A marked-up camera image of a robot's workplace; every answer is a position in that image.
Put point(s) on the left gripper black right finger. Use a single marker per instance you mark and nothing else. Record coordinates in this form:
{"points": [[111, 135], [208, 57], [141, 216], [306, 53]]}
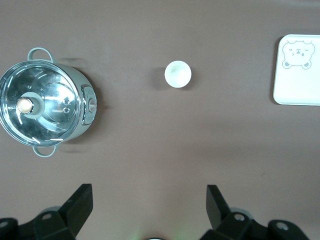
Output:
{"points": [[225, 222]]}

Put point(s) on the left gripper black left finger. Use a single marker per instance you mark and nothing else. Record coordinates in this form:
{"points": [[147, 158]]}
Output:
{"points": [[70, 215]]}

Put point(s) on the white cup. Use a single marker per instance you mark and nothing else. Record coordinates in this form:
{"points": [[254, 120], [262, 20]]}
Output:
{"points": [[178, 74]]}

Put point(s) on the brown table mat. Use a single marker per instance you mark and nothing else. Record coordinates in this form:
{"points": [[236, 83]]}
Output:
{"points": [[160, 137]]}

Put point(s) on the glass pot lid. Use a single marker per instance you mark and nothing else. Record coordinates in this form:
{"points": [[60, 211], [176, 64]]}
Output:
{"points": [[50, 87]]}

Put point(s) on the grey-green electric cooking pot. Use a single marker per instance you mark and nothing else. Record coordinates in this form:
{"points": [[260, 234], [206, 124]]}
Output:
{"points": [[86, 82]]}

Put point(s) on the cream tray with bear print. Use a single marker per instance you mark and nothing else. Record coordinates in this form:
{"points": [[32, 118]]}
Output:
{"points": [[297, 85]]}

